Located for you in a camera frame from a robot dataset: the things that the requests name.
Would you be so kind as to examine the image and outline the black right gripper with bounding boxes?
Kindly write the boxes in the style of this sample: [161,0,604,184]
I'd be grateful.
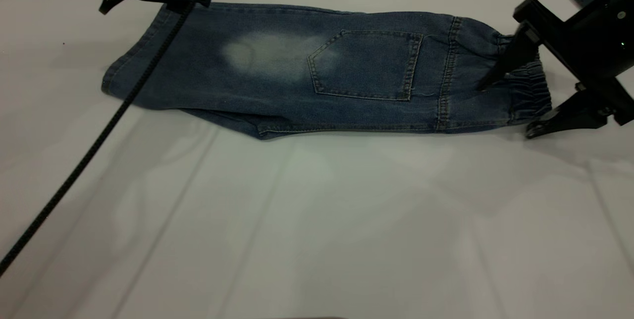
[478,0,634,139]

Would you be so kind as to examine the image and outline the blue denim jeans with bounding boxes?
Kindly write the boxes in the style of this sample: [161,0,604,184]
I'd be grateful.
[102,2,553,140]

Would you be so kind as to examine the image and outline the black braided cable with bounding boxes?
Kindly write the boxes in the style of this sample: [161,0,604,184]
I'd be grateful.
[0,0,219,276]

